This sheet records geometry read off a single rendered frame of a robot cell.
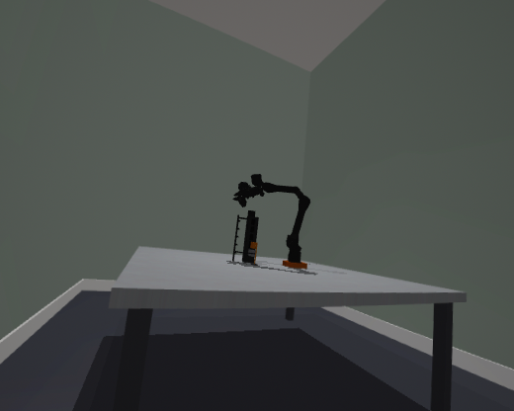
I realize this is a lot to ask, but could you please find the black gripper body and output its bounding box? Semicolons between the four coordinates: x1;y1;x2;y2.
238;187;254;207

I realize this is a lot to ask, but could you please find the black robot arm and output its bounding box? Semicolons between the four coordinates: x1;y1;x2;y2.
238;174;310;263

